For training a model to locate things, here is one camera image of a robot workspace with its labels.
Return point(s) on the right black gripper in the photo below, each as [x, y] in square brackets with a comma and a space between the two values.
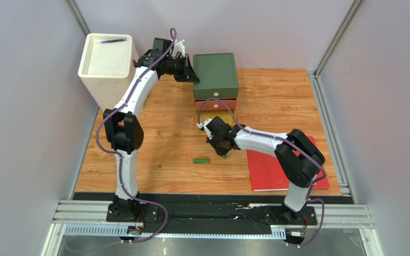
[218, 143]

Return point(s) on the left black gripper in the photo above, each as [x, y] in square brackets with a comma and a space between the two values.
[187, 74]

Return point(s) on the green top drawer unit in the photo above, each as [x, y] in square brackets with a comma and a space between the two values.
[217, 75]

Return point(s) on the yellow bottom drawer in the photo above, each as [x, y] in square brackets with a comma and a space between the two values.
[225, 115]

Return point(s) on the red drawer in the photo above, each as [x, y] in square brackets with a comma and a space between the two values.
[215, 105]

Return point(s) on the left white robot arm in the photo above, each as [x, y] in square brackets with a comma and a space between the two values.
[122, 126]

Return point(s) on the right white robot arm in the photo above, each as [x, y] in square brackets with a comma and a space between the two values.
[300, 160]

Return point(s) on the red folder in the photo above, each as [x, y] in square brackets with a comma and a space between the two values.
[266, 173]

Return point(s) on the dark blue pen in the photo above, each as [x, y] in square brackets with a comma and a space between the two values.
[114, 40]

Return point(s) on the white drawer cabinet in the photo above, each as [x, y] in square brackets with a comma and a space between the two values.
[107, 70]

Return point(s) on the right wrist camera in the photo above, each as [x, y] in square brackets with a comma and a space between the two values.
[203, 127]

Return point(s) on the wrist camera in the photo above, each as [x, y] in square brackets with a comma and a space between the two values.
[179, 49]
[203, 127]

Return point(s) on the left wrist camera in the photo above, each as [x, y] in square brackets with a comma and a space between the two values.
[179, 49]

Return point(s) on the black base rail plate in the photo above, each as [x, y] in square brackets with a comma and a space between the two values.
[206, 214]

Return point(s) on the aluminium frame rail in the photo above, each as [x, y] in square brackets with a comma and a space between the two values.
[81, 218]

